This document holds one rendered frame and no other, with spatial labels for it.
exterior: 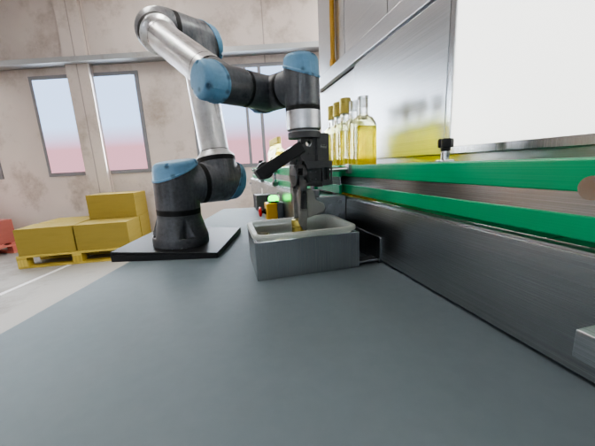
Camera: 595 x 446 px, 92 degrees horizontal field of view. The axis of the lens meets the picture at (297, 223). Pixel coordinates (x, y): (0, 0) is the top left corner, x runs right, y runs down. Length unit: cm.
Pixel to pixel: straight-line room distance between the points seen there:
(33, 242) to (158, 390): 392
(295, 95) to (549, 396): 57
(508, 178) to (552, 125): 19
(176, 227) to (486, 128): 74
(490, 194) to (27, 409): 58
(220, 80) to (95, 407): 52
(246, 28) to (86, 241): 319
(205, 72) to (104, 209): 373
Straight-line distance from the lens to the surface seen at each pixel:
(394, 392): 34
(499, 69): 70
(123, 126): 470
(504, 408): 36
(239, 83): 64
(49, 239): 416
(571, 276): 39
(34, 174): 551
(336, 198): 79
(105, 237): 390
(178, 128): 438
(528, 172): 43
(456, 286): 50
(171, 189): 80
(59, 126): 520
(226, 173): 87
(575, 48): 62
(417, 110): 85
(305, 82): 64
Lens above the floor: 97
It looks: 12 degrees down
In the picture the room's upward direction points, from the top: 3 degrees counter-clockwise
